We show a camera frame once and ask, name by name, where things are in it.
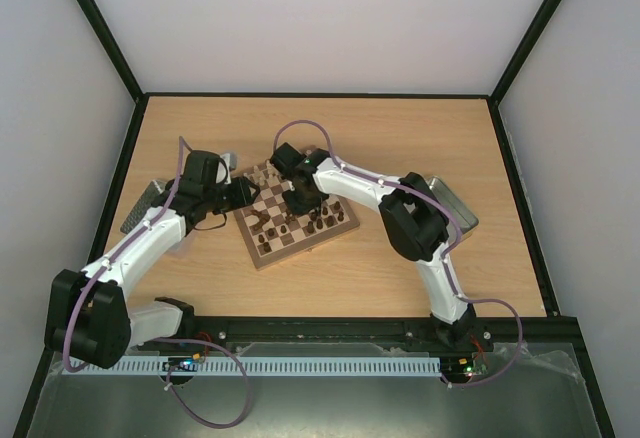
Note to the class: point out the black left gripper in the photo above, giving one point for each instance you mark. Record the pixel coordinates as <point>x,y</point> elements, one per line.
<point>243,196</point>

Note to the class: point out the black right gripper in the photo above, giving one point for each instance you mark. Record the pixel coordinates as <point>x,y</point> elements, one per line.
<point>297,198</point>

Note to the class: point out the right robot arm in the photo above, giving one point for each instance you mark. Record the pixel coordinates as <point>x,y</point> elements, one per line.
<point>419,228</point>

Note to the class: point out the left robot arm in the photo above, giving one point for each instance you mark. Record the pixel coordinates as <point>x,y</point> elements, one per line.
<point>89,320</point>

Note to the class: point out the wooden chess board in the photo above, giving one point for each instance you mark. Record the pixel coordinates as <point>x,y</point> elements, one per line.
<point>271,200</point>

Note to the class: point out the dark rook near corner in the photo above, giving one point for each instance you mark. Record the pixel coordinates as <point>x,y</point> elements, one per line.
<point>263,247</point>

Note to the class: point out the left metal tray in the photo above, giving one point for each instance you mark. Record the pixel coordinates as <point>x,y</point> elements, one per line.
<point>155,188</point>

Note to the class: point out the right metal tin tray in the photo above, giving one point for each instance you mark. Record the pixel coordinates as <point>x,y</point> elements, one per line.
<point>465,217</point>

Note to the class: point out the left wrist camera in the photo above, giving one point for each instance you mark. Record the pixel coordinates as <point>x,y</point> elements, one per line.
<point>230,159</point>

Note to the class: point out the black enclosure frame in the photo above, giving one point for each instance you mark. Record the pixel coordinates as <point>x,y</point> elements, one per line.
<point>532,35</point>

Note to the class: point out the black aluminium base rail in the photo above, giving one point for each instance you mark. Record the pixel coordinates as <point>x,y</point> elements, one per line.
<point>409,334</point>

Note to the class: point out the light blue slotted cable duct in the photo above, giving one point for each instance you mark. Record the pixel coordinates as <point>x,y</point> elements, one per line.
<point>274,366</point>

